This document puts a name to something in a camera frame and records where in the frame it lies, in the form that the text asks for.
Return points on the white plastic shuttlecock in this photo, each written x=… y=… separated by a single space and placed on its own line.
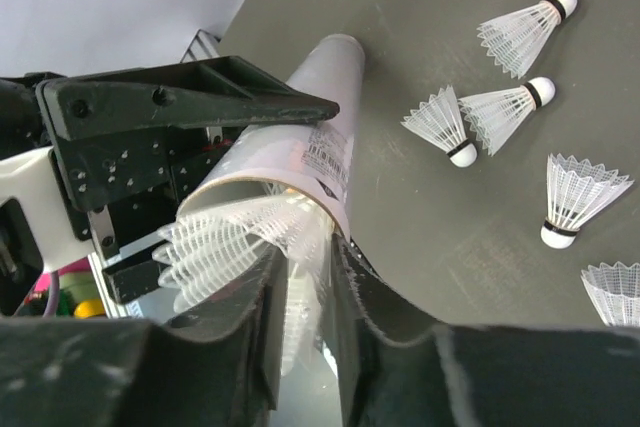
x=614 y=292
x=438 y=121
x=515 y=40
x=576 y=192
x=204 y=251
x=495 y=116

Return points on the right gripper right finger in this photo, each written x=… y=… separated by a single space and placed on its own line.
x=399 y=366

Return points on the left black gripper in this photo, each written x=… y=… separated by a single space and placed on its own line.
x=112 y=135

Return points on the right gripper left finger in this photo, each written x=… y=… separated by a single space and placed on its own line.
x=216 y=365

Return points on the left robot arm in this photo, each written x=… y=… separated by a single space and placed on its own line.
x=30 y=245

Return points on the white shuttlecock tube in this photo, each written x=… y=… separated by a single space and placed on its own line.
x=314 y=160

